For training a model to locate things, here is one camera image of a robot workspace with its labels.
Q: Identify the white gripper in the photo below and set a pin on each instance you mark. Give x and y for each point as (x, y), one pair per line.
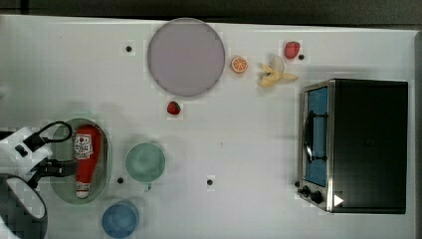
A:
(19, 159)

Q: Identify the red ketchup bottle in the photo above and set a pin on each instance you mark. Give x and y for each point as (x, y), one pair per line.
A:
(87, 147)

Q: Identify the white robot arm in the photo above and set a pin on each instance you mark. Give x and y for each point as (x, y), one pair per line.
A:
(24, 213)

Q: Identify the blue bowl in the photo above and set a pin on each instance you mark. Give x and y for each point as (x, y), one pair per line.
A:
(120, 219)

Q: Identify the green mug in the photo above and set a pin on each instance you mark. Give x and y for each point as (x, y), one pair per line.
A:
(145, 163)

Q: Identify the small red strawberry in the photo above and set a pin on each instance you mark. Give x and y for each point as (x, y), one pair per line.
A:
(173, 108)

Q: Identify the grey round plate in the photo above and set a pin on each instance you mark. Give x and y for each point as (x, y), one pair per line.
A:
(186, 57)

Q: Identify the orange slice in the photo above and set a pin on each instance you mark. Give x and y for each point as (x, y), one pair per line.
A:
(239, 65)

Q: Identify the peeled banana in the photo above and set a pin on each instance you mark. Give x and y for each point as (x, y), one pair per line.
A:
(275, 73)

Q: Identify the red strawberry near oven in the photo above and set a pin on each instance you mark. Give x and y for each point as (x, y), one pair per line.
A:
(292, 49)

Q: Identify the black toaster oven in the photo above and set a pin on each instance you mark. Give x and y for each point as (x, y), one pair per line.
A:
(354, 146)

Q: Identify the black camera box with cable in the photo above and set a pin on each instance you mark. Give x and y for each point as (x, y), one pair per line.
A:
(34, 140)

